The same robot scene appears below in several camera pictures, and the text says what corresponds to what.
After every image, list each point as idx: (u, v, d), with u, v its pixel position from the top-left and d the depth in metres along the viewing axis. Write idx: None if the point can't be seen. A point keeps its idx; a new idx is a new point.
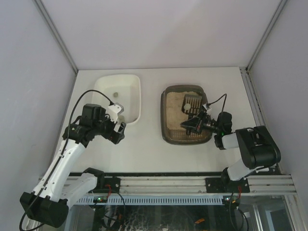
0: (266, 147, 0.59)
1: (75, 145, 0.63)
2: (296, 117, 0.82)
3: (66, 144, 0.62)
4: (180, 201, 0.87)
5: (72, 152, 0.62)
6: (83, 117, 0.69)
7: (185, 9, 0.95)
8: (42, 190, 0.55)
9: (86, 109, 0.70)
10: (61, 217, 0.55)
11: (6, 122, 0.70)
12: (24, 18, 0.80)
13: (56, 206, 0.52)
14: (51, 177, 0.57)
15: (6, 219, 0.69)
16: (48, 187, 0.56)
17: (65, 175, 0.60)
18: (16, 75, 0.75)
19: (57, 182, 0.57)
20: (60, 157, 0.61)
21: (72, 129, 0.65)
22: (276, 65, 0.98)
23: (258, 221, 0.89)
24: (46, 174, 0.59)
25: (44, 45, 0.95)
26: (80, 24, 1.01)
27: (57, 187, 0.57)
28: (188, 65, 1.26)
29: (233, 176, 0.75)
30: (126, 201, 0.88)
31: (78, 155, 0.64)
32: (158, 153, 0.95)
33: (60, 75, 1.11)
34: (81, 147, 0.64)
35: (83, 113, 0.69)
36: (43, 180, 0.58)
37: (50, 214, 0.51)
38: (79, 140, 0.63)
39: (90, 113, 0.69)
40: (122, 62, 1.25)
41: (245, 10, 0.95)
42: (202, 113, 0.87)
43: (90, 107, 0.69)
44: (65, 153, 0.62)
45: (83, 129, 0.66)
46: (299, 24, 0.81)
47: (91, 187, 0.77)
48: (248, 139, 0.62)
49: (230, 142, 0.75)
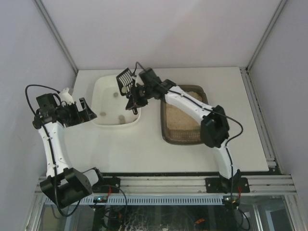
0: (223, 131, 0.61)
1: (54, 125, 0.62)
2: (296, 116, 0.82)
3: (46, 128, 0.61)
4: (180, 201, 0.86)
5: (57, 130, 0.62)
6: (41, 108, 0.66)
7: (184, 9, 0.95)
8: (57, 169, 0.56)
9: (38, 100, 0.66)
10: (86, 182, 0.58)
11: (7, 122, 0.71)
12: (25, 18, 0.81)
13: (78, 174, 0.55)
14: (56, 156, 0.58)
15: (7, 218, 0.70)
16: (59, 163, 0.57)
17: (65, 148, 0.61)
18: (17, 74, 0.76)
19: (63, 156, 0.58)
20: (49, 139, 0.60)
21: (41, 117, 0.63)
22: (276, 64, 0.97)
23: (258, 221, 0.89)
24: (48, 159, 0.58)
25: (44, 44, 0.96)
26: (80, 23, 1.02)
27: (67, 160, 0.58)
28: (188, 65, 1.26)
29: (225, 175, 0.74)
30: (128, 201, 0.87)
31: (62, 131, 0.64)
32: (157, 153, 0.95)
33: (60, 75, 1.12)
34: (61, 126, 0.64)
35: (40, 104, 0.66)
36: (50, 162, 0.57)
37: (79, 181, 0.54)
38: (56, 119, 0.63)
39: (49, 98, 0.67)
40: (122, 62, 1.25)
41: (244, 10, 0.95)
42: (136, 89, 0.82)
43: (42, 96, 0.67)
44: (51, 134, 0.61)
45: (51, 111, 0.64)
46: (299, 23, 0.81)
47: (96, 179, 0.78)
48: (213, 129, 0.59)
49: (182, 107, 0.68)
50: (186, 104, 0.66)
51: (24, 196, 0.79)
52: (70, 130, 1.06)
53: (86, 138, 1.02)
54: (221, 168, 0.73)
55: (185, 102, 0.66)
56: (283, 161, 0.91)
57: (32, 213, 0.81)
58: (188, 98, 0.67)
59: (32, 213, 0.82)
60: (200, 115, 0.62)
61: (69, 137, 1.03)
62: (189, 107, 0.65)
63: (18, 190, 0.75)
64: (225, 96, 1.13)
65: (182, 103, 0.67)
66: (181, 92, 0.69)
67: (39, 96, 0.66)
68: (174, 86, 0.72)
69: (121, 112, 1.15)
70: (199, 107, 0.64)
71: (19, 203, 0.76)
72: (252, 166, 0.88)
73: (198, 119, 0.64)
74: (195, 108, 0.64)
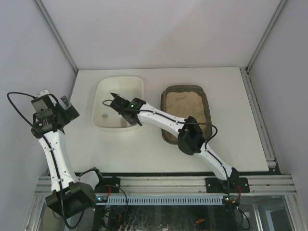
0: (198, 137, 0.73)
1: (55, 134, 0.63)
2: (296, 116, 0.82)
3: (47, 139, 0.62)
4: (180, 201, 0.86)
5: (59, 141, 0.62)
6: (38, 112, 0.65)
7: (184, 9, 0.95)
8: (61, 182, 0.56)
9: (34, 104, 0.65)
10: (92, 193, 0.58)
11: (7, 122, 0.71)
12: (25, 18, 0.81)
13: (84, 187, 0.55)
14: (60, 169, 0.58)
15: (7, 218, 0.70)
16: (64, 177, 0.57)
17: (68, 161, 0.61)
18: (17, 74, 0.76)
19: (67, 169, 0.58)
20: (51, 151, 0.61)
21: (40, 125, 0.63)
22: (276, 65, 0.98)
23: (258, 221, 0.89)
24: (51, 172, 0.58)
25: (45, 44, 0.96)
26: (80, 23, 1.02)
27: (71, 173, 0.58)
28: (189, 65, 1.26)
29: (221, 178, 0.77)
30: (128, 201, 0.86)
31: (63, 141, 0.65)
32: (157, 153, 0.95)
33: (60, 75, 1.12)
34: (62, 134, 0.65)
35: (36, 108, 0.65)
36: (54, 176, 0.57)
37: (85, 195, 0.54)
38: (56, 128, 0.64)
39: (46, 104, 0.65)
40: (122, 62, 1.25)
41: (244, 10, 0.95)
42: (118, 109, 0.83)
43: (38, 99, 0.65)
44: (53, 145, 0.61)
45: (50, 119, 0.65)
46: (299, 23, 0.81)
47: (96, 180, 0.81)
48: (188, 138, 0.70)
49: (157, 123, 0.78)
50: (160, 121, 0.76)
51: (24, 196, 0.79)
52: (70, 130, 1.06)
53: (86, 139, 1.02)
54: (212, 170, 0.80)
55: (159, 119, 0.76)
56: (283, 161, 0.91)
57: (32, 213, 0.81)
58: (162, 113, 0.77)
59: (32, 213, 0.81)
60: (175, 128, 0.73)
61: (69, 137, 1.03)
62: (164, 122, 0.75)
63: (19, 190, 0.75)
64: (225, 96, 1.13)
65: (157, 120, 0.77)
66: (153, 109, 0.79)
67: (35, 100, 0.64)
68: (145, 104, 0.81)
69: None
70: (174, 121, 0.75)
71: (19, 203, 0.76)
72: (252, 166, 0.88)
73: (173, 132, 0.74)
74: (169, 123, 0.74)
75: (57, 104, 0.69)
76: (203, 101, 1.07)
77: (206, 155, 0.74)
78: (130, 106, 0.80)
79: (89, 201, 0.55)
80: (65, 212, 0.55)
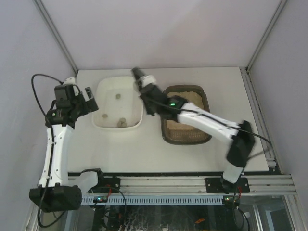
0: (251, 147, 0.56)
1: (62, 129, 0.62)
2: (296, 116, 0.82)
3: (54, 131, 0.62)
4: (180, 201, 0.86)
5: (63, 136, 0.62)
6: (58, 100, 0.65)
7: (184, 9, 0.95)
8: (49, 180, 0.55)
9: (55, 91, 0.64)
10: (77, 198, 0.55)
11: (7, 122, 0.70)
12: (25, 18, 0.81)
13: (69, 191, 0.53)
14: (53, 166, 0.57)
15: (8, 218, 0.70)
16: (53, 175, 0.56)
17: (64, 160, 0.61)
18: (17, 75, 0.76)
19: (60, 168, 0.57)
20: (53, 144, 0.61)
21: (53, 115, 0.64)
22: (276, 65, 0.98)
23: (258, 221, 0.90)
24: (46, 166, 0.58)
25: (45, 44, 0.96)
26: (80, 23, 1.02)
27: (62, 173, 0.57)
28: (189, 65, 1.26)
29: (230, 180, 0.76)
30: (127, 201, 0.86)
31: (69, 137, 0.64)
32: (158, 153, 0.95)
33: (60, 75, 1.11)
34: (69, 130, 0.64)
35: (57, 95, 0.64)
36: (45, 171, 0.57)
37: (68, 201, 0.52)
38: (65, 122, 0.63)
39: (65, 93, 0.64)
40: (122, 62, 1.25)
41: (244, 10, 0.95)
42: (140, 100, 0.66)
43: (61, 87, 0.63)
44: (56, 139, 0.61)
45: (65, 111, 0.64)
46: (299, 24, 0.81)
47: (95, 182, 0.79)
48: (243, 147, 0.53)
49: (200, 127, 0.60)
50: (207, 125, 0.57)
51: (24, 196, 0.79)
52: None
53: (86, 139, 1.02)
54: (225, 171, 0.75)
55: (207, 122, 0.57)
56: (283, 160, 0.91)
57: (32, 213, 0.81)
58: (210, 115, 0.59)
59: (32, 213, 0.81)
60: (227, 134, 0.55)
61: None
62: (213, 127, 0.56)
63: (19, 191, 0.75)
64: (224, 96, 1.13)
65: (202, 124, 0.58)
66: (198, 110, 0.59)
67: (58, 88, 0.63)
68: (187, 103, 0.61)
69: (121, 113, 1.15)
70: (224, 125, 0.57)
71: (19, 203, 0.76)
72: (252, 166, 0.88)
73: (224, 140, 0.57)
74: (220, 129, 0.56)
75: (79, 95, 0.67)
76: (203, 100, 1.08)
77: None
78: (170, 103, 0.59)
79: (70, 208, 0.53)
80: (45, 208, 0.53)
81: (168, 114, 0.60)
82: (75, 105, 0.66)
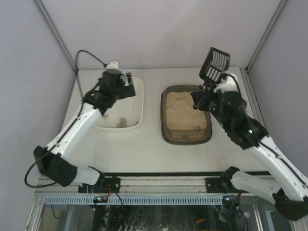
0: None
1: (92, 110, 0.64)
2: (297, 116, 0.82)
3: (83, 108, 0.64)
4: (180, 201, 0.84)
5: (88, 117, 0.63)
6: (102, 83, 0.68)
7: (184, 9, 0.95)
8: (55, 147, 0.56)
9: (104, 74, 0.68)
10: (69, 175, 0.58)
11: (7, 121, 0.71)
12: (25, 18, 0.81)
13: (65, 166, 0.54)
14: (66, 136, 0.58)
15: (8, 218, 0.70)
16: (60, 145, 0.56)
17: (78, 138, 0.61)
18: (17, 75, 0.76)
19: (69, 142, 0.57)
20: (76, 119, 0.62)
21: (92, 95, 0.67)
22: (276, 65, 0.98)
23: (258, 221, 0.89)
24: (60, 134, 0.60)
25: (45, 44, 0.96)
26: (80, 23, 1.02)
27: (69, 147, 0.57)
28: (189, 65, 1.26)
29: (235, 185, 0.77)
30: (123, 201, 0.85)
31: (93, 120, 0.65)
32: (158, 154, 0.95)
33: (60, 75, 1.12)
34: (97, 115, 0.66)
35: (103, 78, 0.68)
36: (57, 138, 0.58)
37: (61, 174, 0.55)
38: (97, 106, 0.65)
39: (109, 79, 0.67)
40: (122, 63, 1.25)
41: (244, 10, 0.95)
42: (211, 94, 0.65)
43: (109, 73, 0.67)
44: (81, 116, 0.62)
45: (105, 96, 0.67)
46: (299, 23, 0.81)
47: (91, 182, 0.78)
48: None
49: (268, 167, 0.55)
50: (279, 170, 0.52)
51: (24, 196, 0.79)
52: None
53: (86, 139, 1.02)
54: (245, 182, 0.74)
55: (282, 168, 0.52)
56: None
57: (32, 213, 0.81)
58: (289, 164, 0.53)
59: (32, 212, 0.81)
60: (301, 193, 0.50)
61: None
62: (286, 174, 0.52)
63: (19, 190, 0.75)
64: None
65: (273, 165, 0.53)
66: (277, 151, 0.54)
67: (109, 73, 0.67)
68: (266, 136, 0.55)
69: (121, 113, 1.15)
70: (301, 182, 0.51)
71: (19, 203, 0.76)
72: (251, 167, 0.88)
73: (239, 187, 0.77)
74: (295, 183, 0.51)
75: (121, 84, 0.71)
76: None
77: (272, 186, 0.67)
78: (249, 129, 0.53)
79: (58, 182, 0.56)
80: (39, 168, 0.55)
81: (238, 137, 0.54)
82: (114, 93, 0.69)
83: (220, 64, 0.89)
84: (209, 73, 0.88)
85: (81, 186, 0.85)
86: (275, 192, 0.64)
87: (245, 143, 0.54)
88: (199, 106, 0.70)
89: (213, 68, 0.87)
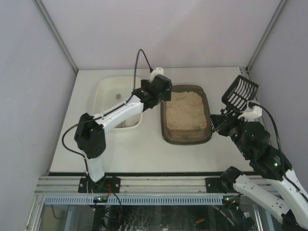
0: None
1: (138, 104, 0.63)
2: (297, 116, 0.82)
3: (132, 99, 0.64)
4: (180, 201, 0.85)
5: (134, 107, 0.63)
6: (151, 84, 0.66)
7: (184, 9, 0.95)
8: (100, 118, 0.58)
9: (157, 78, 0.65)
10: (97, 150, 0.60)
11: (7, 121, 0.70)
12: (25, 18, 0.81)
13: (99, 139, 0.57)
14: (111, 113, 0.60)
15: (8, 217, 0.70)
16: (105, 118, 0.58)
17: (119, 120, 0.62)
18: (17, 74, 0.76)
19: (113, 119, 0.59)
20: (123, 104, 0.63)
21: (141, 92, 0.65)
22: (276, 64, 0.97)
23: (258, 221, 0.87)
24: (107, 110, 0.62)
25: (45, 44, 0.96)
26: (80, 23, 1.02)
27: (110, 123, 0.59)
28: (189, 65, 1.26)
29: (237, 188, 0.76)
30: (121, 201, 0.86)
31: (135, 111, 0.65)
32: (157, 153, 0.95)
33: (60, 75, 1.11)
34: (139, 109, 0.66)
35: (154, 80, 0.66)
36: (104, 112, 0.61)
37: (94, 147, 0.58)
38: (143, 102, 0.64)
39: (159, 82, 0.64)
40: (122, 62, 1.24)
41: (244, 10, 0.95)
42: (235, 121, 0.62)
43: (161, 78, 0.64)
44: (128, 103, 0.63)
45: (150, 97, 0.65)
46: (299, 23, 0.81)
47: (94, 176, 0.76)
48: None
49: (284, 195, 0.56)
50: (297, 202, 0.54)
51: (24, 196, 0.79)
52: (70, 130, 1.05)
53: None
54: (251, 191, 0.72)
55: (300, 202, 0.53)
56: None
57: (32, 213, 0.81)
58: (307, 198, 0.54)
59: (32, 213, 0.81)
60: None
61: (69, 137, 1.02)
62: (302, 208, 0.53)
63: (18, 190, 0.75)
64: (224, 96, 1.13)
65: (291, 197, 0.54)
66: (297, 185, 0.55)
67: (160, 78, 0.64)
68: (289, 170, 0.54)
69: None
70: None
71: (19, 203, 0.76)
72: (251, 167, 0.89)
73: (240, 189, 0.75)
74: None
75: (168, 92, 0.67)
76: (203, 101, 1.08)
77: (280, 204, 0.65)
78: (275, 163, 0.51)
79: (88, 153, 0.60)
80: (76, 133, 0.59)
81: (262, 168, 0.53)
82: (158, 97, 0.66)
83: (246, 93, 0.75)
84: (232, 100, 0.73)
85: (81, 186, 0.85)
86: (284, 212, 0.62)
87: (269, 174, 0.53)
88: (218, 131, 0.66)
89: (237, 96, 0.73)
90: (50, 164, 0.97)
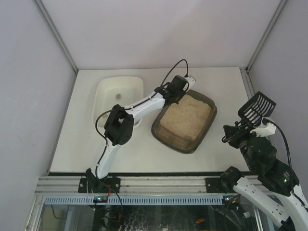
0: None
1: (160, 100, 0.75)
2: (297, 117, 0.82)
3: (156, 95, 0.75)
4: (180, 201, 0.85)
5: (157, 101, 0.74)
6: (171, 83, 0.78)
7: (184, 9, 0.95)
8: (130, 109, 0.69)
9: (176, 78, 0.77)
10: (125, 138, 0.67)
11: (7, 121, 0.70)
12: (25, 18, 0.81)
13: (129, 126, 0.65)
14: (138, 106, 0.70)
15: (8, 217, 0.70)
16: (134, 109, 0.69)
17: (143, 112, 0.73)
18: (16, 74, 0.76)
19: (140, 111, 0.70)
20: (149, 98, 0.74)
21: (163, 90, 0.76)
22: (276, 65, 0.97)
23: (258, 221, 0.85)
24: (134, 103, 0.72)
25: (45, 44, 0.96)
26: (81, 23, 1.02)
27: (137, 115, 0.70)
28: (189, 65, 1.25)
29: (235, 188, 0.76)
30: (122, 201, 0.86)
31: (157, 106, 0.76)
32: (157, 153, 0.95)
33: (60, 74, 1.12)
34: (160, 104, 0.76)
35: (173, 81, 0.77)
36: (133, 105, 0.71)
37: (123, 134, 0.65)
38: (165, 98, 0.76)
39: (177, 82, 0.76)
40: (122, 62, 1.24)
41: (244, 10, 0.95)
42: (246, 134, 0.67)
43: (180, 78, 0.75)
44: (153, 98, 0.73)
45: (171, 94, 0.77)
46: (299, 23, 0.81)
47: (99, 172, 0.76)
48: None
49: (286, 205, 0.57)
50: (298, 211, 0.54)
51: (24, 196, 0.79)
52: (69, 130, 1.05)
53: (86, 139, 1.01)
54: (250, 193, 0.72)
55: (302, 213, 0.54)
56: (282, 161, 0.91)
57: (32, 213, 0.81)
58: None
59: (32, 212, 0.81)
60: None
61: (69, 137, 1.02)
62: (302, 216, 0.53)
63: (18, 190, 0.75)
64: (224, 96, 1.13)
65: (292, 206, 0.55)
66: (302, 199, 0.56)
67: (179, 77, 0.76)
68: (297, 185, 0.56)
69: None
70: None
71: (19, 203, 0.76)
72: None
73: (239, 190, 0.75)
74: None
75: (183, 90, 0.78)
76: (209, 107, 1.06)
77: (280, 211, 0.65)
78: (284, 179, 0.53)
79: (116, 140, 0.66)
80: (107, 121, 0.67)
81: (271, 183, 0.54)
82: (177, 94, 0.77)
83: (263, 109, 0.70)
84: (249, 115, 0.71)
85: (81, 186, 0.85)
86: (283, 219, 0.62)
87: (278, 189, 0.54)
88: (229, 141, 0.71)
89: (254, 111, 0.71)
90: (50, 164, 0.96)
